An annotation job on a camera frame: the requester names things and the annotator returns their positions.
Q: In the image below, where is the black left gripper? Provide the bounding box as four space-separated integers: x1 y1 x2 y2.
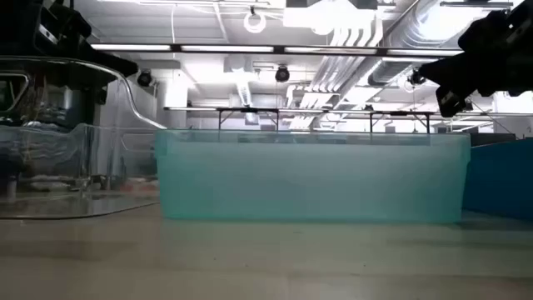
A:
0 0 139 78

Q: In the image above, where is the black-legged background table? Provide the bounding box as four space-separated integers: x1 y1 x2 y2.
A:
368 110 432 134
216 107 281 131

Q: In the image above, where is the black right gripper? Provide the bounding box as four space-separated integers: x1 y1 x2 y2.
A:
419 0 533 118

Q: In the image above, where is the white ring lamp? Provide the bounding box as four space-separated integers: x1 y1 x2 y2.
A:
243 6 267 34

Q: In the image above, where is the blue plastic basket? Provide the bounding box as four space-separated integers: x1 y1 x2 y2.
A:
461 137 533 223

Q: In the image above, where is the black ceiling camera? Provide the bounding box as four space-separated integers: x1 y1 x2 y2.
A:
406 69 426 88
274 64 291 83
136 69 154 88

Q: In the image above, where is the translucent green plastic basket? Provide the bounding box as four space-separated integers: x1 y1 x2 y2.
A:
153 127 472 225

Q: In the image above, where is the clear plastic basket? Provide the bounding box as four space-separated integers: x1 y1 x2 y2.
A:
0 56 167 221

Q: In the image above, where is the long ceiling light strip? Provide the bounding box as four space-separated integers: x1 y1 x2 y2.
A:
89 42 464 58

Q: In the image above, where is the silver ventilation duct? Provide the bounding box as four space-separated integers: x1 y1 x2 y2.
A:
368 0 471 87

